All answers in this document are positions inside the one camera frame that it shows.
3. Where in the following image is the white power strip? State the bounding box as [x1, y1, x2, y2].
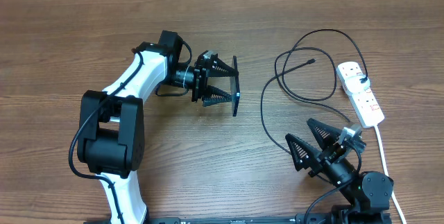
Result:
[336, 62, 384, 128]

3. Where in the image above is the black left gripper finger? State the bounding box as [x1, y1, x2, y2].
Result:
[206, 54, 239, 77]
[202, 85, 232, 107]

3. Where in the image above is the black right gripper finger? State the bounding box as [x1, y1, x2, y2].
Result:
[285, 134, 322, 172]
[307, 118, 342, 150]

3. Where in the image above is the white power strip cord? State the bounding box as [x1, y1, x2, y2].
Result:
[373, 125, 407, 224]

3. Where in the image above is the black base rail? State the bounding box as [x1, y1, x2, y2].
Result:
[83, 212, 393, 224]

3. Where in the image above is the white charger plug adapter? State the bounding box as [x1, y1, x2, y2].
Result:
[345, 74, 370, 96]

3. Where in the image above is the blue Galaxy smartphone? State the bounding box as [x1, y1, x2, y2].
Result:
[230, 55, 241, 117]

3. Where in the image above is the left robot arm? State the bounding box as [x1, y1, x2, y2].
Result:
[68, 31, 241, 223]

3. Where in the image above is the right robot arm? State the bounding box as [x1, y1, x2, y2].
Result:
[285, 118, 394, 224]

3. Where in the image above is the black USB charging cable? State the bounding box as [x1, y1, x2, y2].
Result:
[260, 28, 369, 155]

